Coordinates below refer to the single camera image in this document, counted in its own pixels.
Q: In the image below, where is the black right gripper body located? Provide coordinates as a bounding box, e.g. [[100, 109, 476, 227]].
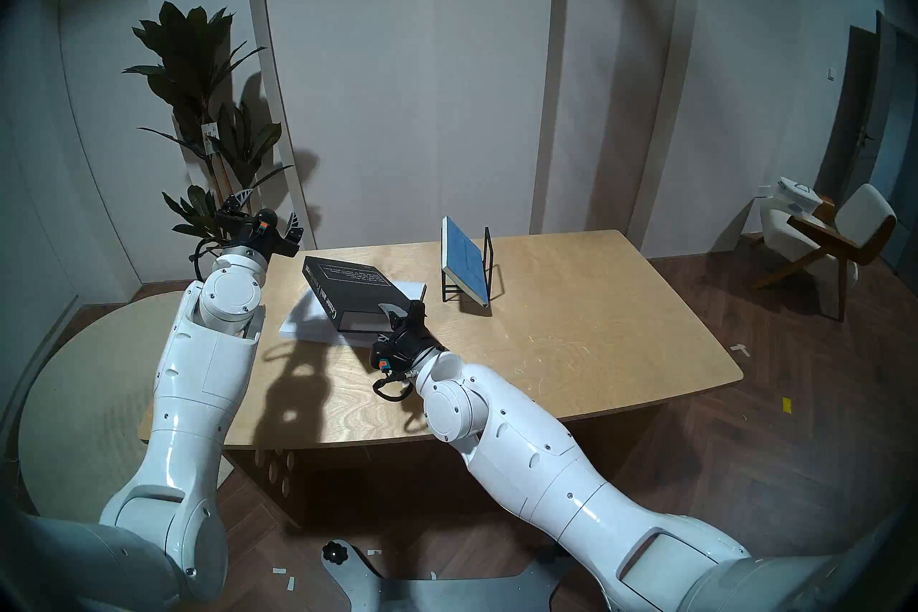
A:
[[369, 306, 442, 375]]

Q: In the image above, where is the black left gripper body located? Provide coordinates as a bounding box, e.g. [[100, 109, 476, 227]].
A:
[[215, 208, 298, 260]]

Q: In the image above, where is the thick black hardcover book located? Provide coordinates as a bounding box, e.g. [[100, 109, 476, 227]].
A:
[[301, 254, 413, 334]]

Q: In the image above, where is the blue cloth-covered book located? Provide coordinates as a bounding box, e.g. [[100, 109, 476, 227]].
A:
[[440, 216, 492, 309]]

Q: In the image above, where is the large white paperback book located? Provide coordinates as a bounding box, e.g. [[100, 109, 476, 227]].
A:
[[278, 281, 429, 345]]

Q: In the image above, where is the tall green potted plant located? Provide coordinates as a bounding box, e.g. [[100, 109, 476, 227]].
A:
[[123, 1, 295, 264]]

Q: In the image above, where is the round beige rug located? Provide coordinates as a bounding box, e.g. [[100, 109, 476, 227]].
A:
[[18, 290, 237, 550]]

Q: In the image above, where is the white plastic container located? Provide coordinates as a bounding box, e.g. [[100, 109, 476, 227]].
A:
[[778, 177, 824, 215]]

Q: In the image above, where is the white wooden armchair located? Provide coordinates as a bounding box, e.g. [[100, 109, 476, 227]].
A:
[[749, 182, 899, 323]]

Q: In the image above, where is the dark door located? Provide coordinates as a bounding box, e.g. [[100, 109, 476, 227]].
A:
[[818, 10, 918, 274]]

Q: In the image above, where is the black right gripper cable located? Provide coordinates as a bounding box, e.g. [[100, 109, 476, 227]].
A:
[[372, 370, 415, 402]]

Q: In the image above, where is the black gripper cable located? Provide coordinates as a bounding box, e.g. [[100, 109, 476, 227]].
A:
[[190, 238, 224, 281], [372, 370, 415, 402]]

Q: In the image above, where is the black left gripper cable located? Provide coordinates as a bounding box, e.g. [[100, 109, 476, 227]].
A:
[[190, 238, 224, 281]]

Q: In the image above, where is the black wire book stand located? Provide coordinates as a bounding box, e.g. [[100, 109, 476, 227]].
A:
[[441, 227, 501, 303]]

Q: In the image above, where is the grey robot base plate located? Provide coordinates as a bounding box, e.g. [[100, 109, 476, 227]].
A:
[[321, 535, 574, 612]]

